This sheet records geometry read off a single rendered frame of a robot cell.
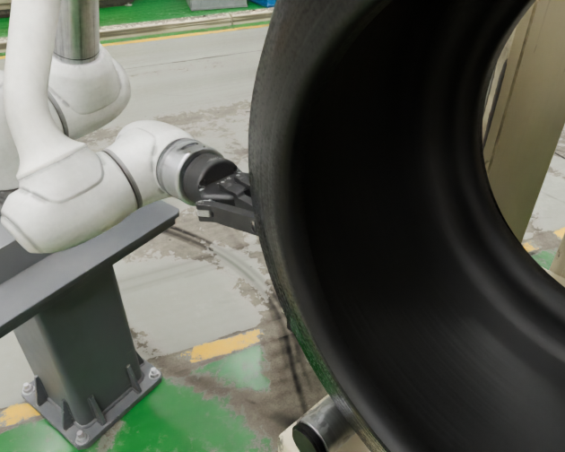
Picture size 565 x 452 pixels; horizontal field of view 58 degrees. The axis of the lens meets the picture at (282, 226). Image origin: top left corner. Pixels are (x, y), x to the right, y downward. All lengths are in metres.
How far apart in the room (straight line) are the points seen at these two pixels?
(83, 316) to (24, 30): 0.83
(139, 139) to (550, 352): 0.60
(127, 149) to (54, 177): 0.11
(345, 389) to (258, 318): 1.44
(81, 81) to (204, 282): 1.07
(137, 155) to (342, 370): 0.45
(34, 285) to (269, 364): 0.86
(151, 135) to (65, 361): 0.84
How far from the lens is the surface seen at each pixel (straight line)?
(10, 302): 1.15
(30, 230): 0.73
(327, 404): 0.55
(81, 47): 1.17
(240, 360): 1.76
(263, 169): 0.39
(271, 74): 0.36
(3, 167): 1.19
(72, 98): 1.21
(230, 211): 0.61
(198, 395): 1.69
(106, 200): 0.74
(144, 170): 0.76
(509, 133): 1.08
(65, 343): 1.43
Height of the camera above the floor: 1.38
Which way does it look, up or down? 37 degrees down
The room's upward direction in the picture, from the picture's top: straight up
